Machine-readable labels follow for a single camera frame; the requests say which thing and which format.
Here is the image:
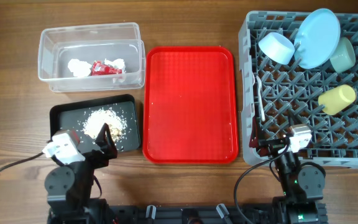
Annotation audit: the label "red snack wrapper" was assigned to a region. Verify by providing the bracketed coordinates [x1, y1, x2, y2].
[91, 61, 122, 76]

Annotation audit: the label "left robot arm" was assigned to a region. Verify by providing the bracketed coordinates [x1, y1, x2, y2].
[42, 123, 119, 223]

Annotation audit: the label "light blue bowl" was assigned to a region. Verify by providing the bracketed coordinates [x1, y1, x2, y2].
[258, 32, 295, 65]

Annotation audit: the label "yellow cup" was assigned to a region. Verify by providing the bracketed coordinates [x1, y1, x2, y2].
[318, 85, 357, 115]

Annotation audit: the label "red serving tray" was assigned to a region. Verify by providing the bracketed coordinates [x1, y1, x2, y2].
[142, 46, 239, 164]

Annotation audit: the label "grey dishwasher rack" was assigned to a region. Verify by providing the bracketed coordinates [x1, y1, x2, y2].
[238, 11, 358, 169]

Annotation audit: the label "light blue plate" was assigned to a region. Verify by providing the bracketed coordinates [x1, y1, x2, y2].
[294, 8, 341, 69]

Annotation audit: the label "black waste tray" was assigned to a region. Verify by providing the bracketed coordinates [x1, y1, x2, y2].
[50, 94, 141, 153]

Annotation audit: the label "white plastic spoon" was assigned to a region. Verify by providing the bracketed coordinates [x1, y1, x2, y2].
[255, 76, 262, 95]

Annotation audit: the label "white plastic fork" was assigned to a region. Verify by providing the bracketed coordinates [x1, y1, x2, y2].
[258, 90, 265, 122]

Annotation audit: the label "clear plastic bin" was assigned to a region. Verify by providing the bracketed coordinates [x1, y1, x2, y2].
[38, 22, 145, 92]

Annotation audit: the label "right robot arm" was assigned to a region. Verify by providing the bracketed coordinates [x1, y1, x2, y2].
[242, 115, 328, 224]

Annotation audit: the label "white napkin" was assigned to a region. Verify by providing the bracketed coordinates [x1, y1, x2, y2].
[104, 58, 126, 74]
[68, 58, 92, 78]

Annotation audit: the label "rice and mushroom leftovers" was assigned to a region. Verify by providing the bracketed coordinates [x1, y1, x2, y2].
[82, 108, 127, 141]

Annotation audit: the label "mint green bowl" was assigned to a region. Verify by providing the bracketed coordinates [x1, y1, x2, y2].
[330, 37, 356, 73]

